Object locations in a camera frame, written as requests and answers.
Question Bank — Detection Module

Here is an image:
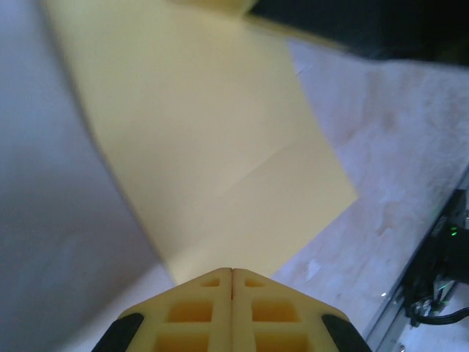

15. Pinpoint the yellow paper sheet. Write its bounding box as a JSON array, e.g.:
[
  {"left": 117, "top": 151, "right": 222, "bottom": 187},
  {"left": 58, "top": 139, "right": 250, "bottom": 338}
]
[{"left": 45, "top": 0, "right": 361, "bottom": 287}]

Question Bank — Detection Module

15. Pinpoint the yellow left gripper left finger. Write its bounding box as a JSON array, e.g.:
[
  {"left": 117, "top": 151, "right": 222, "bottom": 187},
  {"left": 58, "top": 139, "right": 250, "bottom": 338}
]
[{"left": 91, "top": 267, "right": 234, "bottom": 352}]

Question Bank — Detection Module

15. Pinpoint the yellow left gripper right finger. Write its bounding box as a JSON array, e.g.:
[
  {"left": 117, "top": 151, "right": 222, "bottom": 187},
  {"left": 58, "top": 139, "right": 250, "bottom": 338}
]
[{"left": 232, "top": 267, "right": 372, "bottom": 352}]

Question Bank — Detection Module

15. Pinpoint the aluminium mounting rail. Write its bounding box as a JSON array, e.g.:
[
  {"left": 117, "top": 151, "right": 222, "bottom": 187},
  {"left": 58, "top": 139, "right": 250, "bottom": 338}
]
[{"left": 365, "top": 278, "right": 469, "bottom": 352}]

